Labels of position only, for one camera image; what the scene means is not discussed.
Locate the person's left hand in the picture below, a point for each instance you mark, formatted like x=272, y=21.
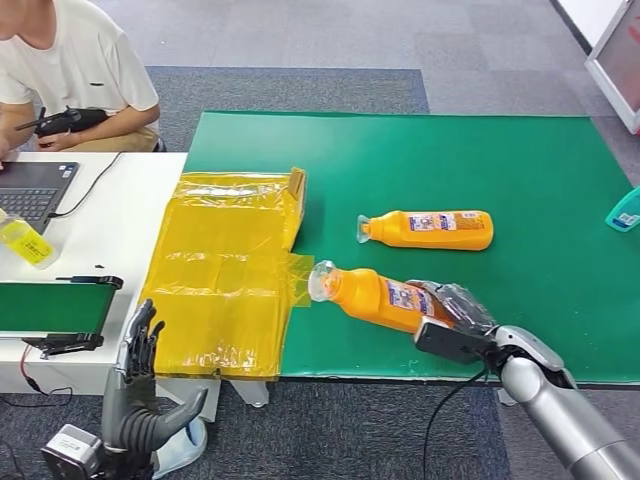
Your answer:
x=57, y=140

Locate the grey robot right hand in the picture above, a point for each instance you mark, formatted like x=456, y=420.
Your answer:
x=460, y=305

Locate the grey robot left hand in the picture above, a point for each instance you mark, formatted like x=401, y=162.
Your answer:
x=130, y=411

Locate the black remote controller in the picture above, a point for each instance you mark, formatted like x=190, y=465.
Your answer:
x=80, y=120

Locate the orange detergent bottle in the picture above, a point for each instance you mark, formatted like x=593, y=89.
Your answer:
x=365, y=295
x=395, y=232

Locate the person's left forearm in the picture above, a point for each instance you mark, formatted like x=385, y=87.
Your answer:
x=120, y=126

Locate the person's right forearm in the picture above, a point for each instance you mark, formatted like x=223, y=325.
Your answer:
x=12, y=126

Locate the clear bottle yellow label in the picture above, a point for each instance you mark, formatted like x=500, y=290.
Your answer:
x=27, y=245

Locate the teal plastic bottle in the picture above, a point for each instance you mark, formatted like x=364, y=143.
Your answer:
x=625, y=212

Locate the dark grey laptop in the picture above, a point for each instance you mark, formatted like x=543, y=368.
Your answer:
x=30, y=199

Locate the white rounded base foot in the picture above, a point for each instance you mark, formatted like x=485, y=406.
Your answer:
x=180, y=454

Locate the person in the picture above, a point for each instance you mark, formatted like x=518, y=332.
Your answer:
x=75, y=60

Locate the white desk leg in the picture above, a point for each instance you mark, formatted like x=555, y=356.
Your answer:
x=200, y=397

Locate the white table foot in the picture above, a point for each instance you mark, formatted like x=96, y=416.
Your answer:
x=252, y=394
x=506, y=396

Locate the white low desk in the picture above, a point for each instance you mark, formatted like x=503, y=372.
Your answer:
x=125, y=218

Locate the green table mat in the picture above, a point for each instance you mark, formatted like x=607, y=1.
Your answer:
x=525, y=166

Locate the yellow film-wrapped box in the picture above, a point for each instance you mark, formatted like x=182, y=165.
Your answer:
x=220, y=291

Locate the white framed sign board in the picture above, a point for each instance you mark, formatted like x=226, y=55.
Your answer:
x=625, y=66

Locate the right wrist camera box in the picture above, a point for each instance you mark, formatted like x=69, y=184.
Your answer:
x=445, y=341

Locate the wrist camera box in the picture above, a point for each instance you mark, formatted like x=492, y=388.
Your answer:
x=75, y=454
x=445, y=341

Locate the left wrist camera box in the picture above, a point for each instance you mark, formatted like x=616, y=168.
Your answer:
x=75, y=454

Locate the green panel black frame device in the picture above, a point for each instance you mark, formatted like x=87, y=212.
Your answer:
x=50, y=308

